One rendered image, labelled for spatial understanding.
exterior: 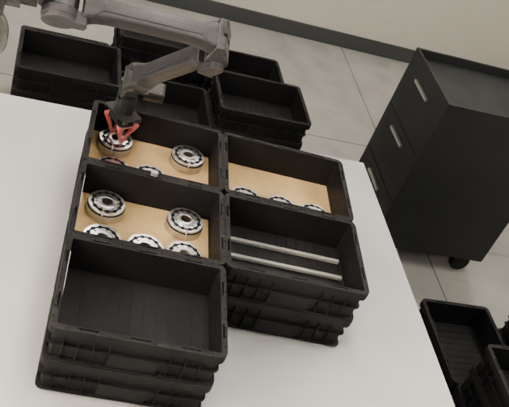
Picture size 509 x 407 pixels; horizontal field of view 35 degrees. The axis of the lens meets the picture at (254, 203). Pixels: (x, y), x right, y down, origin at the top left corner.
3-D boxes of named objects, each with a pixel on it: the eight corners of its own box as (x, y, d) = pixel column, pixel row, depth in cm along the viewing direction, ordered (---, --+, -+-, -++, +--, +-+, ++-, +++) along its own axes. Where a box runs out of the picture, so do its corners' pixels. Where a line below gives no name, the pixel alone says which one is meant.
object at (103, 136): (95, 144, 238) (95, 142, 237) (103, 126, 246) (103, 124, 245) (128, 154, 239) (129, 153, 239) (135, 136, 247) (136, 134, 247)
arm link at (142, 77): (215, 22, 193) (210, 65, 191) (233, 30, 196) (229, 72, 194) (122, 60, 226) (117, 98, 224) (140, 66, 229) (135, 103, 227)
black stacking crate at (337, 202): (212, 222, 235) (224, 192, 229) (212, 161, 258) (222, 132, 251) (338, 249, 245) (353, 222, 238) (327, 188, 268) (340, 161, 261)
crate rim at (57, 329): (47, 333, 174) (48, 326, 173) (65, 239, 197) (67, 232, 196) (225, 365, 183) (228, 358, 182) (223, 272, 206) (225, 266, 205)
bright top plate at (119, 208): (83, 209, 215) (84, 207, 214) (92, 186, 223) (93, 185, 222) (120, 220, 216) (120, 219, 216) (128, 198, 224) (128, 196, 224)
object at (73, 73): (-2, 159, 328) (14, 65, 301) (6, 116, 350) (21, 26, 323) (98, 176, 340) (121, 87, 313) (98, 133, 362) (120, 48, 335)
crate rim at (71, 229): (65, 239, 197) (67, 232, 196) (80, 165, 220) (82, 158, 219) (223, 272, 207) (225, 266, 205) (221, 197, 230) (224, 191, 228)
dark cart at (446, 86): (356, 260, 377) (444, 103, 324) (336, 197, 411) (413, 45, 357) (470, 278, 396) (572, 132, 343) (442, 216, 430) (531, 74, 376)
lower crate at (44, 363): (31, 391, 186) (40, 358, 179) (51, 296, 209) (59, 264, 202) (199, 418, 196) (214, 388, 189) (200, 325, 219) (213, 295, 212)
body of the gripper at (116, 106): (122, 104, 242) (128, 83, 237) (140, 123, 237) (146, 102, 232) (103, 106, 237) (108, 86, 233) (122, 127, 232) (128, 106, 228)
